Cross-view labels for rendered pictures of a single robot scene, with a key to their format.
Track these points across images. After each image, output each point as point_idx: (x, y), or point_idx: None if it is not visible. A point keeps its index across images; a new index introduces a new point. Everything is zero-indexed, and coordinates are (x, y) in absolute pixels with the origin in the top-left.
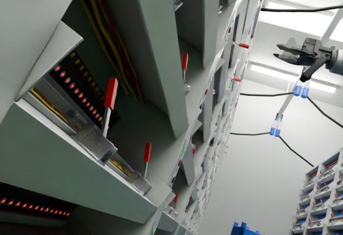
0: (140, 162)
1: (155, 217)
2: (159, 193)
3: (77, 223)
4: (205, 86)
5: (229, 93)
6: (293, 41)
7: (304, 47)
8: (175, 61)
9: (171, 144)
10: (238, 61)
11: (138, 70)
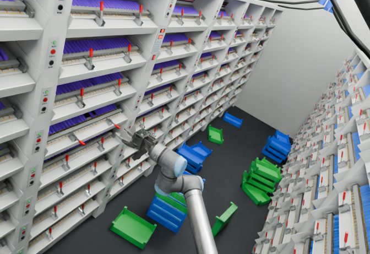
0: None
1: (17, 250)
2: (11, 248)
3: None
4: (22, 207)
5: (165, 82)
6: (124, 133)
7: (132, 139)
8: None
9: (11, 231)
10: (148, 81)
11: None
